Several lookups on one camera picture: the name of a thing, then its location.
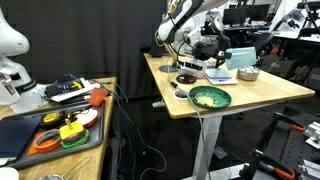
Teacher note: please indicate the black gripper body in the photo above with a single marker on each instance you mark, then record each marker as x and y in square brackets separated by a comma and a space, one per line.
[205, 51]

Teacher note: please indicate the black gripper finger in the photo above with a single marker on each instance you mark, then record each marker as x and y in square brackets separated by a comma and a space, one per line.
[225, 54]

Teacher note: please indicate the translucent blue plastic cup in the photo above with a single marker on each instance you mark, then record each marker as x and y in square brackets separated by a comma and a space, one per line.
[243, 58]

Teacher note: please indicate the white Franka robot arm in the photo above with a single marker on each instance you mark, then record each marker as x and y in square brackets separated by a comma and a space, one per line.
[180, 16]

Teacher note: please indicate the white idle robot arm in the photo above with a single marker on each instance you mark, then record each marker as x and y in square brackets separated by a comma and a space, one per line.
[13, 66]

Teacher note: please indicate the translucent purple plastic cup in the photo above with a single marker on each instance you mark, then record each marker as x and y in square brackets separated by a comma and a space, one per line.
[201, 74]

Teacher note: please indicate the green round plate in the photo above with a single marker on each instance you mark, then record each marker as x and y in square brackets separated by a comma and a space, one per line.
[210, 98]

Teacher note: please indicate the orange red cup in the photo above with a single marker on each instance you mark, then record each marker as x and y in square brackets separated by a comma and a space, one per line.
[97, 96]

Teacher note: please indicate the silver metal tin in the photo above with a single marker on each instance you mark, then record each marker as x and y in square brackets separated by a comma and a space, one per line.
[248, 73]

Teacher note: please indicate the black round lid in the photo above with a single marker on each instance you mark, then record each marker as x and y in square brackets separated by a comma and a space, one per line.
[186, 79]

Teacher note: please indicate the black computer monitor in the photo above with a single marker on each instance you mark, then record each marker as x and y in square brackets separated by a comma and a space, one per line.
[235, 16]
[258, 12]

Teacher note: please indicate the scattered dark coffee beans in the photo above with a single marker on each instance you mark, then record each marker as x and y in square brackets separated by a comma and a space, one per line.
[221, 96]

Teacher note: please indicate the black office chair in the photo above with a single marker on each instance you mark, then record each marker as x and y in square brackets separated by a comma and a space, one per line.
[265, 40]

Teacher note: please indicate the black speaker box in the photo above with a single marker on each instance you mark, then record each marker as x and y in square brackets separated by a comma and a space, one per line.
[156, 48]

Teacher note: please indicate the black orange bar clamp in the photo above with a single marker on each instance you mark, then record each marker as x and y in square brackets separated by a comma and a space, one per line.
[283, 120]
[266, 165]

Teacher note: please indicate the white desk leg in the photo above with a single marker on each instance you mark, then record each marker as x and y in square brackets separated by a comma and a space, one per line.
[206, 146]

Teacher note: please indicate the black power adapter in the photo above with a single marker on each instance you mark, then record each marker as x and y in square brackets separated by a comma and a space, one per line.
[220, 152]

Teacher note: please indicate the black perforated breadboard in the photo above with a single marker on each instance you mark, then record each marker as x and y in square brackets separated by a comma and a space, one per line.
[290, 146]

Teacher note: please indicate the white paper sheets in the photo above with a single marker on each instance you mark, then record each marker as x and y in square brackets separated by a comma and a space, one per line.
[88, 89]

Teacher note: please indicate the black curtain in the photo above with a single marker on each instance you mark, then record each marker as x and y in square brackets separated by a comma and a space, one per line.
[83, 33]

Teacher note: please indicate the white red round disc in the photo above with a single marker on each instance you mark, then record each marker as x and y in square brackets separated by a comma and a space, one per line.
[87, 117]

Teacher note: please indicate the dark metal baking tray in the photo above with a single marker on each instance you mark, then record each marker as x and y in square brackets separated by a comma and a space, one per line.
[96, 133]

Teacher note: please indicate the black device yellow mark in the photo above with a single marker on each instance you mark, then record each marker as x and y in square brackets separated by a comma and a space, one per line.
[63, 87]

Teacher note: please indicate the green ruffled toy piece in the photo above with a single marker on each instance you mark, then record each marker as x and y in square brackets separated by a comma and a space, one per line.
[81, 140]

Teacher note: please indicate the yellow toy block with peg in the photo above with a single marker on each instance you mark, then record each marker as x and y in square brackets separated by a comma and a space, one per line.
[71, 130]

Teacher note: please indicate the black yellow tape measure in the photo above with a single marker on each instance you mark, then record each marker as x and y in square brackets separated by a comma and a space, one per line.
[52, 118]

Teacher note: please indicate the orange tape roll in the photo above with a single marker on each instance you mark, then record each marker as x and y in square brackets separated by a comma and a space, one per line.
[40, 145]

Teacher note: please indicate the dark blue notebook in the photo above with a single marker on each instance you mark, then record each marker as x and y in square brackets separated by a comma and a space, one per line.
[16, 135]

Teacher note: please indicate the white bowl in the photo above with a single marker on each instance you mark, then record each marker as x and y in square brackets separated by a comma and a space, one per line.
[8, 174]

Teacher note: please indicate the grey wrist camera bar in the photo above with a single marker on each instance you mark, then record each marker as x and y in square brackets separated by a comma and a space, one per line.
[190, 65]

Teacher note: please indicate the black camera stand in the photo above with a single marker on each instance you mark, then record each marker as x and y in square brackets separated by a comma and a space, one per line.
[310, 16]

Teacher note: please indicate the aluminium extrusion rail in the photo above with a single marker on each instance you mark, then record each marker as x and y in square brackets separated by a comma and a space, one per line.
[313, 135]
[310, 170]

